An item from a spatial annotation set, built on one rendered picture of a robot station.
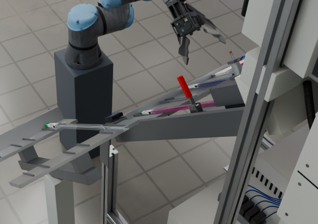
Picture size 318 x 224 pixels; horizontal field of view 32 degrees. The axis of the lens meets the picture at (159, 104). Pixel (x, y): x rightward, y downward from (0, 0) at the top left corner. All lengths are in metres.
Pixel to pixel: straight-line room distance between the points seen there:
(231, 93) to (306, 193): 0.28
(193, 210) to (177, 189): 0.82
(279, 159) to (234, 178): 0.67
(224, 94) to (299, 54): 0.34
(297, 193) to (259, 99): 0.24
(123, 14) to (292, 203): 1.21
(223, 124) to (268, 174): 0.56
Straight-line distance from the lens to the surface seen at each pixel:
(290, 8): 0.95
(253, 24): 1.06
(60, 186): 1.55
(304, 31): 0.98
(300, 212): 1.23
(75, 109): 2.34
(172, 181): 2.57
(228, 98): 1.30
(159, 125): 1.52
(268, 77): 1.05
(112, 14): 2.18
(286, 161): 1.93
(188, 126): 1.40
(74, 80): 2.22
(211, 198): 1.77
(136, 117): 1.79
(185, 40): 1.80
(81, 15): 2.14
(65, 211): 1.66
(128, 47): 3.23
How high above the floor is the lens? 2.03
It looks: 45 degrees down
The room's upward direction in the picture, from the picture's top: 7 degrees clockwise
